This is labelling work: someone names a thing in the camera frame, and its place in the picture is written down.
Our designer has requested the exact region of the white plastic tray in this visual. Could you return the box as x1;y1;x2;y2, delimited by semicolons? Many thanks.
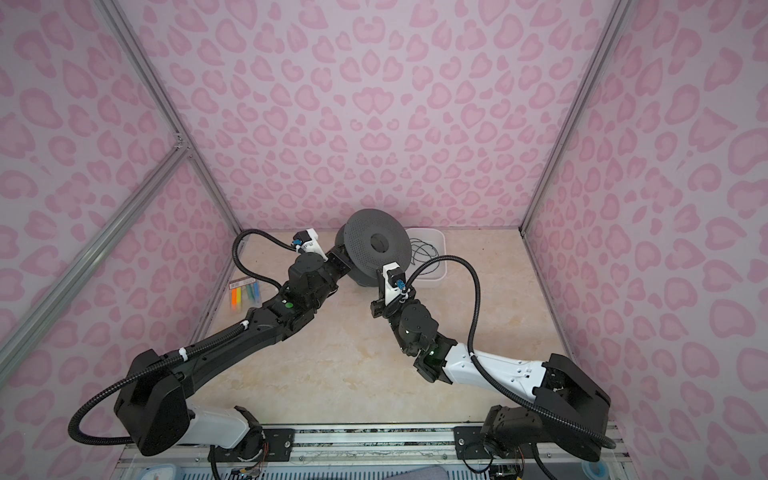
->
406;227;448;288

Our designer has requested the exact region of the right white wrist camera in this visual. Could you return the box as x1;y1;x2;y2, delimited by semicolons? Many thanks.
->
377;262;410;308

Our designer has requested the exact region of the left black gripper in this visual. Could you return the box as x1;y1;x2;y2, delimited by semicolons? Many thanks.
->
311;241;355;313

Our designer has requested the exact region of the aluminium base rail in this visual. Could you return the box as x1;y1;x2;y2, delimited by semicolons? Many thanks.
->
111;423;639;479

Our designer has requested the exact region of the black perforated cable spool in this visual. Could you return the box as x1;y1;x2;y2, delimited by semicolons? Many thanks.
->
335;209;411;288

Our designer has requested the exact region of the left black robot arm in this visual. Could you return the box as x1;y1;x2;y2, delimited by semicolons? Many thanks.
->
68;238;354;456

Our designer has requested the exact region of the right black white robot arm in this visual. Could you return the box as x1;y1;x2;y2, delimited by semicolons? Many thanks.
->
371;255;617;462

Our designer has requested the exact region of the dark green cable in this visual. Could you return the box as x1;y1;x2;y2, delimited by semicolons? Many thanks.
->
409;237;442;277

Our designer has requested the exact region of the right aluminium frame strut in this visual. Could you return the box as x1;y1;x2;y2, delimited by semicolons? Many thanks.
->
519;0;637;239

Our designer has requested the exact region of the diagonal aluminium frame strut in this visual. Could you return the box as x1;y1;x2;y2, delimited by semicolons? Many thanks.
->
1;142;188;385

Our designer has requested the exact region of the left aluminium frame strut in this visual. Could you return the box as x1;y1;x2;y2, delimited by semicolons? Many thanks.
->
93;0;242;234

